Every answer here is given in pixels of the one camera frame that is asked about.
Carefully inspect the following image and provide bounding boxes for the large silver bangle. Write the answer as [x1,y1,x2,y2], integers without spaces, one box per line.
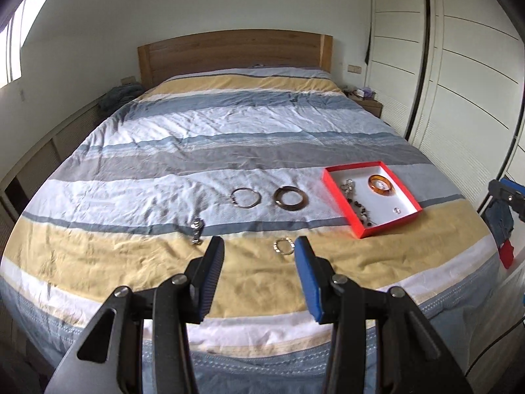
[230,188,262,209]

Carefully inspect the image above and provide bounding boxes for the clutter on nightstand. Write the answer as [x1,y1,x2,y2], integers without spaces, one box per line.
[344,86,376,99]

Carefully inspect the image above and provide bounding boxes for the red shallow box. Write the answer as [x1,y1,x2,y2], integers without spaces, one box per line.
[322,161,423,239]

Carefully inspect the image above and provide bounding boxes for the small silver beaded bracelet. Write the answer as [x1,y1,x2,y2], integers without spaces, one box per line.
[273,238,296,256]

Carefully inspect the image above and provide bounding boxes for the wooden nightstand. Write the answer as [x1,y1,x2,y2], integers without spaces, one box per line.
[348,95,384,119]

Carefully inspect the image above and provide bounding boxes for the low wall cabinet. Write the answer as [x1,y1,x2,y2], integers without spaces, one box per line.
[0,90,113,226]

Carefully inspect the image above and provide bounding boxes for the white wardrobe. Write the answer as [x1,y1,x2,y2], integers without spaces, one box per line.
[364,0,525,214]

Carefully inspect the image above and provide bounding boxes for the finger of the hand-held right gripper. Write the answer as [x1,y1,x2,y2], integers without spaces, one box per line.
[488,176,525,223]

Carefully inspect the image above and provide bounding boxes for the dark brown bangle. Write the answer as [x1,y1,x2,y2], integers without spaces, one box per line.
[273,186,308,211]

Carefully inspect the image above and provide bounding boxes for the dark grey cloth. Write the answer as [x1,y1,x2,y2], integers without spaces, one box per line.
[98,85,146,112]

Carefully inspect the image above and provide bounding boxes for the amber translucent bangle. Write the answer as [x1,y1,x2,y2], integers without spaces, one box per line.
[368,175,395,195]

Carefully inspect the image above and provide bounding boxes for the black cable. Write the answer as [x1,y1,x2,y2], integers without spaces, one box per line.
[461,316,525,386]

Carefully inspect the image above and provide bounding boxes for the blue denim cloth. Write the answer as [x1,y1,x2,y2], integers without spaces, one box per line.
[482,203,516,251]

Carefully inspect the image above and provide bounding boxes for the red tag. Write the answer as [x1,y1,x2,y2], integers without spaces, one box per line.
[499,240,516,269]

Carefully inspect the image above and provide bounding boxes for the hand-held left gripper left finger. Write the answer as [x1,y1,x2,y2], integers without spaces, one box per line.
[44,236,225,394]

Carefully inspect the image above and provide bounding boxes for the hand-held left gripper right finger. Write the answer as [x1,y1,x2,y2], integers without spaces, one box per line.
[294,236,472,394]

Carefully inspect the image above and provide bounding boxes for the wooden headboard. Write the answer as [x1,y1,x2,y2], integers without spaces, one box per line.
[137,30,334,89]

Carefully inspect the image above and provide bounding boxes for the window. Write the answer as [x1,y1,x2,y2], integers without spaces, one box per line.
[0,6,24,88]

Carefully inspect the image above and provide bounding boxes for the bed with striped duvet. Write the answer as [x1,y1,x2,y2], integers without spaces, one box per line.
[0,66,506,394]

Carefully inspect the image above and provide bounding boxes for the bead bracelet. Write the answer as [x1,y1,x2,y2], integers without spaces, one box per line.
[346,196,376,228]

